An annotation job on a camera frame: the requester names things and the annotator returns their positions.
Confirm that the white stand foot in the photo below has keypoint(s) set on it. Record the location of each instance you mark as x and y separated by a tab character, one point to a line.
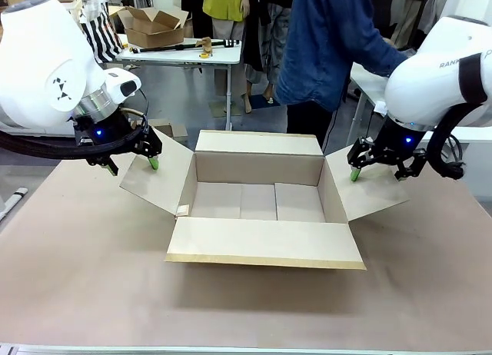
15	201

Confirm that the small wooden figure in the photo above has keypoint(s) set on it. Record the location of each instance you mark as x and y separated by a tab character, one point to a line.
205	44

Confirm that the mannequin with yellow vest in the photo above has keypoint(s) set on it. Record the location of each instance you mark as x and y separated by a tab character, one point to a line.
227	9

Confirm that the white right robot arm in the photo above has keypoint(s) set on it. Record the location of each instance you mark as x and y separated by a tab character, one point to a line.
426	78

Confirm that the person in denim shirt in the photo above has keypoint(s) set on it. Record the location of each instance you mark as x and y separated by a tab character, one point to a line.
326	47

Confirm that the large brown cardboard box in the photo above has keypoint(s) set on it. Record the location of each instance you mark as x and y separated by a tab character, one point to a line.
261	239

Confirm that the white work table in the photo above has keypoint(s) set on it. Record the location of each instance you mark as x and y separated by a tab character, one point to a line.
173	57

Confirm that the flat cardboard box on floor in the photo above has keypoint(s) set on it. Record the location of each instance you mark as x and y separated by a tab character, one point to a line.
175	129

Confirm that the black white striped bag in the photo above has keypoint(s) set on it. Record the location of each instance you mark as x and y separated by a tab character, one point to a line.
104	36

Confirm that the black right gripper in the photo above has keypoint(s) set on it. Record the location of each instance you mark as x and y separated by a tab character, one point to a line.
392	147

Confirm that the person's right forearm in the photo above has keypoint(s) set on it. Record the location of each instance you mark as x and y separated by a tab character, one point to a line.
392	59

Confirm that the open empty cardboard box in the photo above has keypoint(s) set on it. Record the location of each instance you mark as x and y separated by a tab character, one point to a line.
153	30

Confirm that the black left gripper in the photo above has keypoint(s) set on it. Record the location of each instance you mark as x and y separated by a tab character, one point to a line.
115	136

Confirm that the black pole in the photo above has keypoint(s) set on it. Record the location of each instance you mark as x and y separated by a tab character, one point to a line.
165	48

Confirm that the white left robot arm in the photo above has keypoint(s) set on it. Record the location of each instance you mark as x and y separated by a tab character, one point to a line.
42	70

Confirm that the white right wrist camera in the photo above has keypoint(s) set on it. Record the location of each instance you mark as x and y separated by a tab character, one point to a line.
380	108

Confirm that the white side table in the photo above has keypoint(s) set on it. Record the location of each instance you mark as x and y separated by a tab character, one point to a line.
369	82

